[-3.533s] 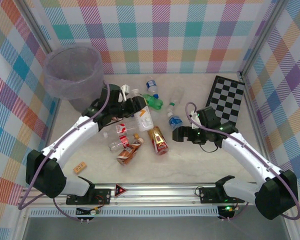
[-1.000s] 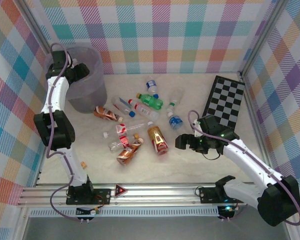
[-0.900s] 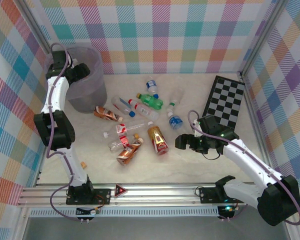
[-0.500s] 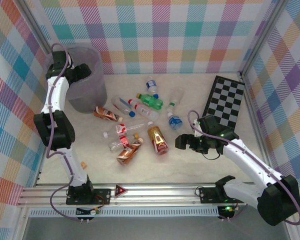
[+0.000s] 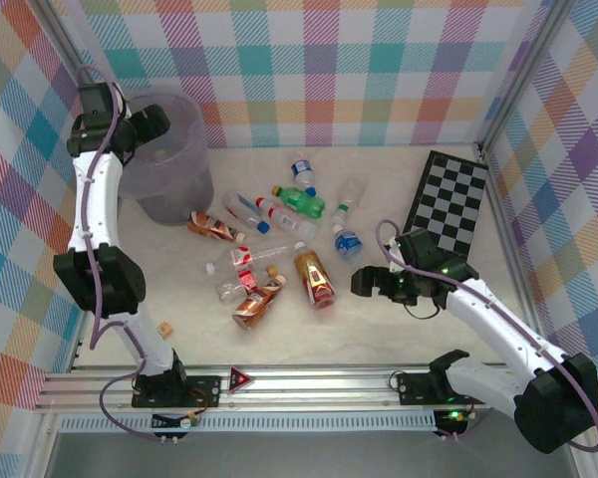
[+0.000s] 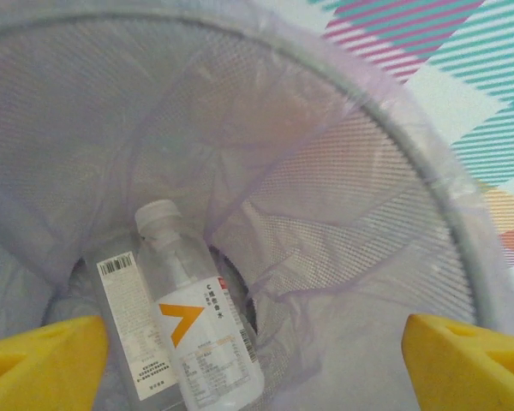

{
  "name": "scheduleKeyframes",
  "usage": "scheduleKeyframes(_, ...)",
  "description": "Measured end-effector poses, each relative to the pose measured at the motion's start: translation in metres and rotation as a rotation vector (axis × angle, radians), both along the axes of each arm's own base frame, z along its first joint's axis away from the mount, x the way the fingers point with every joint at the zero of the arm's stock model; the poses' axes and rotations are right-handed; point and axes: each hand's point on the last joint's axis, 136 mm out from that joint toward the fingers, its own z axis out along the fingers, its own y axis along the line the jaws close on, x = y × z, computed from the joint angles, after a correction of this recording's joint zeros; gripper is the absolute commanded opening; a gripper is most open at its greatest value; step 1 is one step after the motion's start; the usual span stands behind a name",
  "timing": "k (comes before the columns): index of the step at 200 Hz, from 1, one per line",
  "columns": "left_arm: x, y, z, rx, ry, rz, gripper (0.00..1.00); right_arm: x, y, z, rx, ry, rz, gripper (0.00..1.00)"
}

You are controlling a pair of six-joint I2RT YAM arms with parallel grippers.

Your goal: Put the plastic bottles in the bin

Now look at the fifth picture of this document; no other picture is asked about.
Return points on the blue label bottle white cap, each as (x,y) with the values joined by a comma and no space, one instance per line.
(349,244)

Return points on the gold red tea bottle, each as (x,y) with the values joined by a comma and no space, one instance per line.
(315,279)

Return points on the clear bottle green label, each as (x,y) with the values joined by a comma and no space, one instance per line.
(351,191)

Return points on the copper coffee bottle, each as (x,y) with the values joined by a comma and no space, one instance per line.
(254,306)
(209,225)

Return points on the clear bottle red label yellow cap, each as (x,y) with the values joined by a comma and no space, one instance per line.
(246,281)

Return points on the clear bottle red white label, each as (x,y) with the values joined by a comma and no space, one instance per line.
(241,256)

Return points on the small clear bottle blue label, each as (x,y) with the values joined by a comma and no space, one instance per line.
(302,169)

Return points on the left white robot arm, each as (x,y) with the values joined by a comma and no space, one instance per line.
(94,199)

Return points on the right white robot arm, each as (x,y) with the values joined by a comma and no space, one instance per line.
(503,323)

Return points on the translucent grey plastic bin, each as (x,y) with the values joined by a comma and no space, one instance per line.
(179,199)

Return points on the white bottle red cap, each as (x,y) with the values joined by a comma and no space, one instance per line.
(289,221)

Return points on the black and grey chessboard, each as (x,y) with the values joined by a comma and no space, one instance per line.
(451,199)

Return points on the green bottle yellow cap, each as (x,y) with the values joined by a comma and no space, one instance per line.
(304,201)

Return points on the clear bottle blue cap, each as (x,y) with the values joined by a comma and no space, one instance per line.
(241,210)

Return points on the small green circuit board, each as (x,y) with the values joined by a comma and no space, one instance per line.
(453,415)
(177,422)

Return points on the red triangle warning sign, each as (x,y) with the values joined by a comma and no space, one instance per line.
(239,381)

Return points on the small wooden block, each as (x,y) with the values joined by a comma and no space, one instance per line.
(166,329)

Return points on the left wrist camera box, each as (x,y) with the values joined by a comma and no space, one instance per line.
(97,99)

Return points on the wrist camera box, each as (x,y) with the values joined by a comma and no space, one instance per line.
(418,249)
(97,99)

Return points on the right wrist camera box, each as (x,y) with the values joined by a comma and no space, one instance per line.
(418,249)

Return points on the aluminium frame post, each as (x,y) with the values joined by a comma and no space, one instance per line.
(523,70)
(62,40)

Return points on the aluminium side rail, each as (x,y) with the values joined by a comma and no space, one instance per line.
(515,249)

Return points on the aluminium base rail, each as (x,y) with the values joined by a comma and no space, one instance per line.
(304,386)

